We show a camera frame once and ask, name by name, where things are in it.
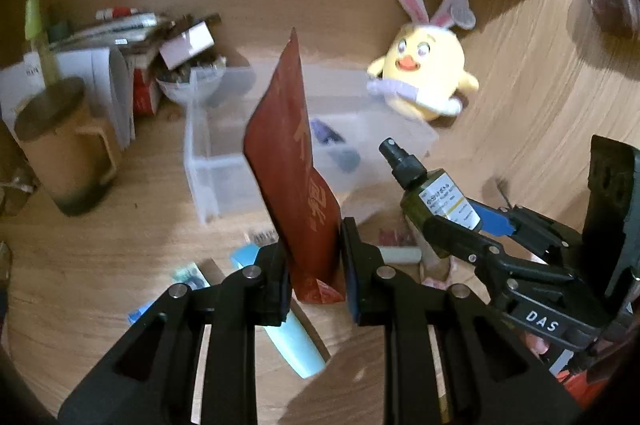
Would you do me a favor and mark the yellow chick plush toy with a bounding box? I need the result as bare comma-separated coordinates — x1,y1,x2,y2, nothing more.
367,0,479,122

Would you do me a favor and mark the light green spray bottle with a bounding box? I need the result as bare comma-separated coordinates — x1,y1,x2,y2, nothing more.
24,0,61,86

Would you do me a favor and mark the light blue tube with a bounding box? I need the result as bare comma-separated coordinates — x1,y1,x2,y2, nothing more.
230,242,326,378

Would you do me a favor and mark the brown mug with lid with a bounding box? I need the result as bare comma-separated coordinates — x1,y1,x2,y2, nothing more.
13,77,123,217

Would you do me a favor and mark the red box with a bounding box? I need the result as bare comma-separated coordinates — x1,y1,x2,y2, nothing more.
132,70,161,116

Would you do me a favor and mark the red and white marker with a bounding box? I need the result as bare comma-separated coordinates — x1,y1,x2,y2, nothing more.
96,6,151,18

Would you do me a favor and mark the small red sachet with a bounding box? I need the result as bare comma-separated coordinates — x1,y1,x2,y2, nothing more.
378,229,418,248

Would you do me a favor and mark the small purple bottle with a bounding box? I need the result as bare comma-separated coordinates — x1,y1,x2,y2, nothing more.
311,117,346,146

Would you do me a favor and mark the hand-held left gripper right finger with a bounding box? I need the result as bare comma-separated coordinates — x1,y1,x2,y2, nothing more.
340,217,583,425

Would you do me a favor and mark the small white box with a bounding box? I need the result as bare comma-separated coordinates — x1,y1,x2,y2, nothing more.
159,22,216,68

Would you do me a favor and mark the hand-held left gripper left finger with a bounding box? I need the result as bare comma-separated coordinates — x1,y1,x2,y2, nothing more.
57,241,293,425

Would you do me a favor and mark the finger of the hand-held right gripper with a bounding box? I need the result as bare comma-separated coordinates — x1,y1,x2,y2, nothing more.
422,215,576,301
467,199,583,268

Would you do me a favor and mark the stack of papers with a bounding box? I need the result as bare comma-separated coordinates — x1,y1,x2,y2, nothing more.
47,7,176,53

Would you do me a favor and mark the dark green spray bottle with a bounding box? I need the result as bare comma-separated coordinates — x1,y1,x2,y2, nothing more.
378,137,485,258

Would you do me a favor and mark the person's right forearm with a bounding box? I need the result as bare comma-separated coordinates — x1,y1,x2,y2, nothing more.
560,367,616,411

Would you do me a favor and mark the white paper box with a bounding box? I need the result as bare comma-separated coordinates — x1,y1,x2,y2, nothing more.
0,47,136,150

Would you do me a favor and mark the white printed packet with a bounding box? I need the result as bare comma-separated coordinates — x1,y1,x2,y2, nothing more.
246,227,280,247

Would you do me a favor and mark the small blue packet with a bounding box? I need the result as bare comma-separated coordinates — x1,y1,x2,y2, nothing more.
127,261,211,326

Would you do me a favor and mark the red packet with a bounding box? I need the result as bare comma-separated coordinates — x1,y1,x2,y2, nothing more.
243,27,346,305

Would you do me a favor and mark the white bowl of beads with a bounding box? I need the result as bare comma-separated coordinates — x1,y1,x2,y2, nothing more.
155,65,226,106

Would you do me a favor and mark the clear plastic organizer box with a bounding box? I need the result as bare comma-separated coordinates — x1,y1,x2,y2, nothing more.
182,65,438,226

